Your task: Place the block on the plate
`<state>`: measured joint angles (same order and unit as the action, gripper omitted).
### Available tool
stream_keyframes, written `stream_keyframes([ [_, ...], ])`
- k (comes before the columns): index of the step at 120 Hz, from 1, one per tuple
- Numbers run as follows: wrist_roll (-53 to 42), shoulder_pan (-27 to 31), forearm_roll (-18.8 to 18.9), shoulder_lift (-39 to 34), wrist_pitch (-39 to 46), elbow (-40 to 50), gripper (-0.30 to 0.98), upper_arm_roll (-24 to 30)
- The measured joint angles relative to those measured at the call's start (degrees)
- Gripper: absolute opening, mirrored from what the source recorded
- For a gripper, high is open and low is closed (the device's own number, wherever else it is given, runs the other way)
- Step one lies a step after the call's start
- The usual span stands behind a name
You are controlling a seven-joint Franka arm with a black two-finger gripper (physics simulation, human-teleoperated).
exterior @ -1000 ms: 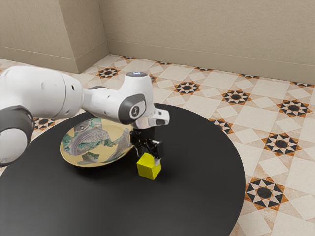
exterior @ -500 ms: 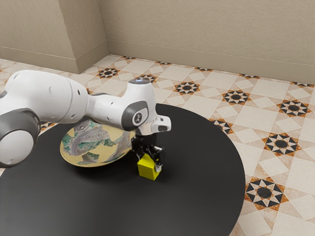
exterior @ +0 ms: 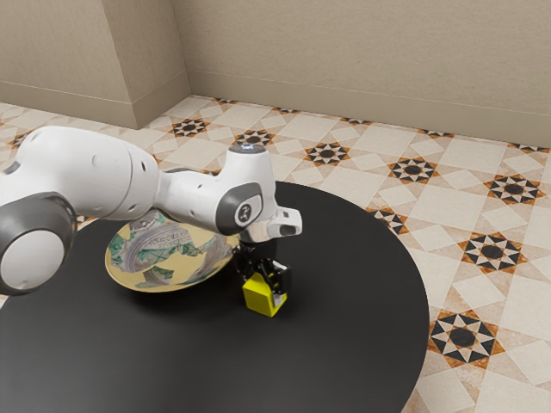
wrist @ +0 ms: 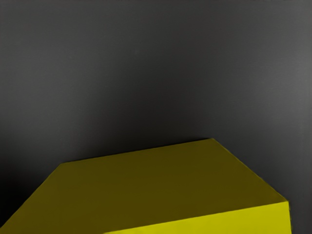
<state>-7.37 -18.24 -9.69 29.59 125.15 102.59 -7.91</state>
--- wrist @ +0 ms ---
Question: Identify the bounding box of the yellow block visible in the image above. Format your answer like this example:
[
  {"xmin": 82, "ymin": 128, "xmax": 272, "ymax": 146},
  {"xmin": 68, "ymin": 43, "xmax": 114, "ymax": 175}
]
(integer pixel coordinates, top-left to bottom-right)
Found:
[{"xmin": 0, "ymin": 137, "xmax": 292, "ymax": 234}]

